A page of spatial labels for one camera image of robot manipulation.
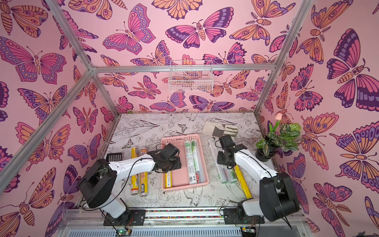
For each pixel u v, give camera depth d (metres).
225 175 0.84
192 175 0.83
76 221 0.74
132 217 0.73
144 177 0.83
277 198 0.43
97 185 0.44
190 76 0.95
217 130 1.09
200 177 0.83
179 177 0.86
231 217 0.73
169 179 0.83
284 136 0.73
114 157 0.94
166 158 0.68
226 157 0.63
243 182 0.82
